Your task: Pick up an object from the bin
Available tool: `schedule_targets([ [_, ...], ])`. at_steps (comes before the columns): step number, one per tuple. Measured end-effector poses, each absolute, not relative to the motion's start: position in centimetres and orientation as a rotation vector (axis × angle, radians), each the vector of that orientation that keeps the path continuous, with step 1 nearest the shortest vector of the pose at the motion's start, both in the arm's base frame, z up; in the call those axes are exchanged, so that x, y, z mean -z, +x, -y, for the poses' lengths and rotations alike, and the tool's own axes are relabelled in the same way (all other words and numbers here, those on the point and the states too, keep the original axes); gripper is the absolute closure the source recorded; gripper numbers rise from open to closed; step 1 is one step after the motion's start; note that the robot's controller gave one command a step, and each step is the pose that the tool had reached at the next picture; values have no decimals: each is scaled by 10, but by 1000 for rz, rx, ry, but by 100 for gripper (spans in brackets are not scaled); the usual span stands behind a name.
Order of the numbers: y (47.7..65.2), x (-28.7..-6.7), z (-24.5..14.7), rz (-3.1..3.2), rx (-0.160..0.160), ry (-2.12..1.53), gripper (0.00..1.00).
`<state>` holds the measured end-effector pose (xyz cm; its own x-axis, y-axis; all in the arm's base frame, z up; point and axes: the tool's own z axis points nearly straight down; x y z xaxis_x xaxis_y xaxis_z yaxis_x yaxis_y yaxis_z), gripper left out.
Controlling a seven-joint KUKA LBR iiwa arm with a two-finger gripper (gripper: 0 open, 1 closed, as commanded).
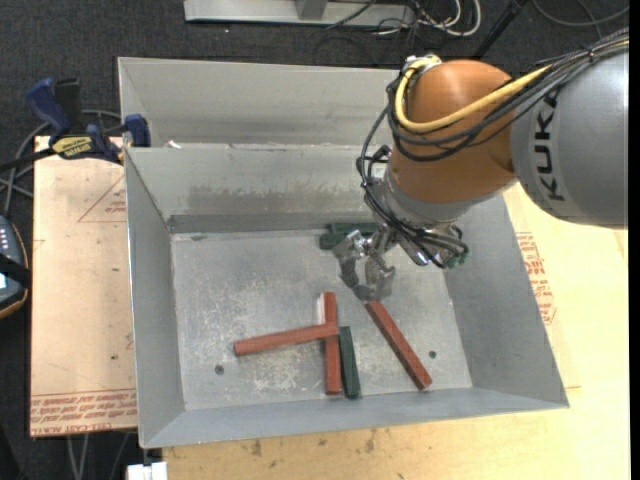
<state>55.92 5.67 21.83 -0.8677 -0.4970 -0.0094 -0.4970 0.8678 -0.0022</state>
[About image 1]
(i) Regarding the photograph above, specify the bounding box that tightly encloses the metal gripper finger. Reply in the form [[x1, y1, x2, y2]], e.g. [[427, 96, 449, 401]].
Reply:
[[332, 240, 372, 301], [363, 253, 397, 302]]

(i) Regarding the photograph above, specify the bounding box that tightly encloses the red-brown flat block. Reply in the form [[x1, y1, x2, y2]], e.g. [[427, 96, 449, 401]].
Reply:
[[363, 300, 433, 392], [233, 321, 341, 358], [316, 291, 344, 396]]

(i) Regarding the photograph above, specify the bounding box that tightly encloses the grey metal bin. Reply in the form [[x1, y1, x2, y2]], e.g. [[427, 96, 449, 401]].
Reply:
[[117, 56, 570, 450]]

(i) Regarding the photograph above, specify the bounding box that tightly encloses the brown cardboard board red print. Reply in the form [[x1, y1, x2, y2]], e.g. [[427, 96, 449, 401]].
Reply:
[[29, 135, 584, 439]]

